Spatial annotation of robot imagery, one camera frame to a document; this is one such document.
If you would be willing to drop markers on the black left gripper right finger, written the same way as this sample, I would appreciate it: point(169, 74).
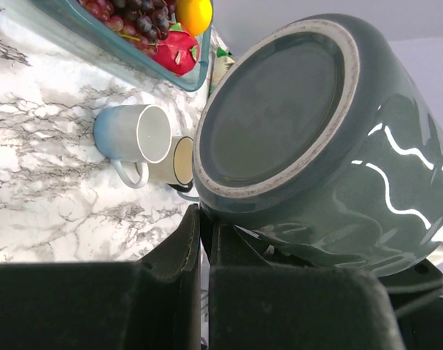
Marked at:
point(255, 305)

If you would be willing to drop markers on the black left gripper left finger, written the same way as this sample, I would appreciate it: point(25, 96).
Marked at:
point(151, 303)

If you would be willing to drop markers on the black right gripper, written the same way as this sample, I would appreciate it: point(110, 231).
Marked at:
point(416, 295)

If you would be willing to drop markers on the cream mug black handle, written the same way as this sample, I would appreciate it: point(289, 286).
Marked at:
point(176, 170)

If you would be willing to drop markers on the white and blue mug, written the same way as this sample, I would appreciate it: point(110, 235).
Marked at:
point(133, 137)

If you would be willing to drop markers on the dark grey mug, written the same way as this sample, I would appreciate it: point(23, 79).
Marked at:
point(318, 140)

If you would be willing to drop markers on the iridescent blue mug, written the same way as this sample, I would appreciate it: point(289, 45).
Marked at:
point(193, 199)

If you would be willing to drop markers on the green cassava chips bag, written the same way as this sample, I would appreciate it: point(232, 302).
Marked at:
point(222, 63)

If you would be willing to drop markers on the red dragon fruit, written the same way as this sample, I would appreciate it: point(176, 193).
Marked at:
point(178, 53)

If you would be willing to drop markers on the dark grape bunch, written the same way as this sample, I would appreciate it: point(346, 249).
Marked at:
point(142, 23)

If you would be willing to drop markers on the large yellow lemon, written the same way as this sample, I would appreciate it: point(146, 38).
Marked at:
point(194, 15)

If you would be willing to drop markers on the teal plastic fruit container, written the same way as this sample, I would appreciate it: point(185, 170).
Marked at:
point(72, 16)

